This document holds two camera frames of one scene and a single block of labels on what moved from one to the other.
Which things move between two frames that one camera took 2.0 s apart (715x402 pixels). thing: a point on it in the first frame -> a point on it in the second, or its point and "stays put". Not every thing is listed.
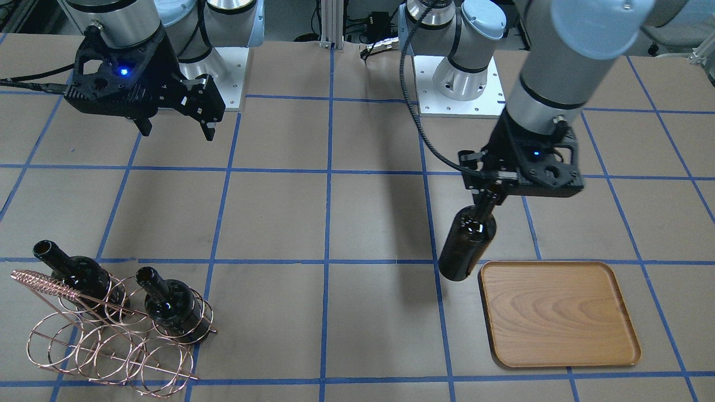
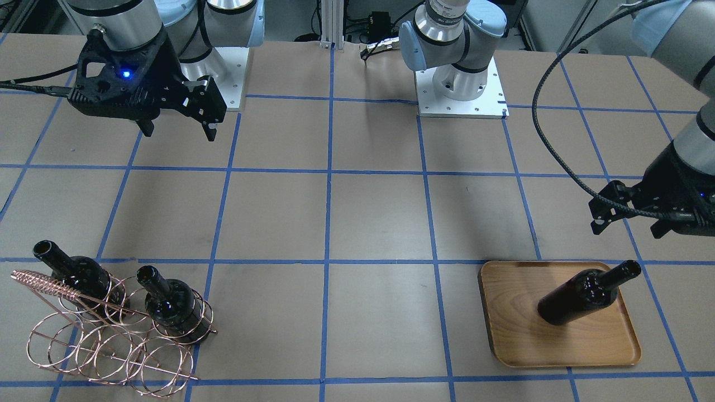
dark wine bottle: (470, 232) -> (586, 291)
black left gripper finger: (494, 199) -> (661, 227)
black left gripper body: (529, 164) -> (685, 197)
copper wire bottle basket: (114, 339) stays put
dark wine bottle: (172, 306) stays put
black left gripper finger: (484, 201) -> (604, 213)
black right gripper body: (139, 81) stays put
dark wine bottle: (87, 277) stays put
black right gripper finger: (203, 100) stays put
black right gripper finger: (143, 124) stays put
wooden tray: (556, 314) stays put
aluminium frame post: (332, 24) stays put
